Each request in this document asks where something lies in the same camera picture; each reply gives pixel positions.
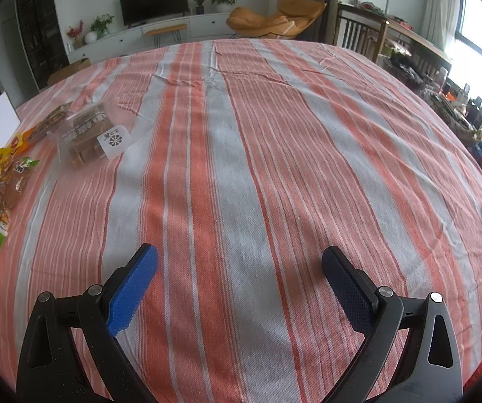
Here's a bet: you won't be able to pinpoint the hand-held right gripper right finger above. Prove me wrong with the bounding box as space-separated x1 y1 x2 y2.
322 245 464 403

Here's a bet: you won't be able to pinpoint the red flowers in vase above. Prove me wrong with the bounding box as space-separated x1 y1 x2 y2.
65 19 85 49

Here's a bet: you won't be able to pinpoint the orange lounge chair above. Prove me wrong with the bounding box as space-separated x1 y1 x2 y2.
226 0 328 41

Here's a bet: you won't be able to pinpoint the clear biscuit packet white label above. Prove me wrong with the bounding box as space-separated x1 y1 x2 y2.
47 100 156 169

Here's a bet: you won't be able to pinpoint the brown cardboard box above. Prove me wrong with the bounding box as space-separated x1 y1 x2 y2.
47 57 93 87

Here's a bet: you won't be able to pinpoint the dark wooden chair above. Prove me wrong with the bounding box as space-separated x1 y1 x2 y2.
333 2 389 64

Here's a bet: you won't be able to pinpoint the green plant round white vase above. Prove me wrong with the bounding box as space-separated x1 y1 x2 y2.
83 14 115 44

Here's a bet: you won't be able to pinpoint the black television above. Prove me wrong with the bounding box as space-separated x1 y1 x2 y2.
119 0 190 28

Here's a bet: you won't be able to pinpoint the white curtain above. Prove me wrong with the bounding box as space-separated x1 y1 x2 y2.
421 0 465 48

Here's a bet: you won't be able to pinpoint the orange grey striped tablecloth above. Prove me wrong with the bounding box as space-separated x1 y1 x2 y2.
0 38 482 403

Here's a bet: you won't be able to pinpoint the brown cake packet green corner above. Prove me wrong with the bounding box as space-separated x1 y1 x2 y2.
0 156 41 211

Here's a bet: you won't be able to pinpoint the white television cabinet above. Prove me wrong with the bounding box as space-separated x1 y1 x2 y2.
67 12 242 64

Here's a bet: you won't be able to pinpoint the cluttered wooden desk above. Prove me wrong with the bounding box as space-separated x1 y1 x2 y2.
337 1 482 200

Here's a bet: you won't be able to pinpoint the wooden stool hairpin legs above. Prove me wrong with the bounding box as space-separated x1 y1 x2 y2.
144 24 188 49

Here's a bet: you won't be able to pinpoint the dark bookcase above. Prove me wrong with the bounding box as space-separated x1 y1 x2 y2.
14 0 70 91

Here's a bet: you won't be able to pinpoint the clear snack packet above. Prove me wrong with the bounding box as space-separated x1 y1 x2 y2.
26 103 74 144

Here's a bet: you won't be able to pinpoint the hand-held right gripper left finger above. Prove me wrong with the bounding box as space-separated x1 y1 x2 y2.
16 243 160 403

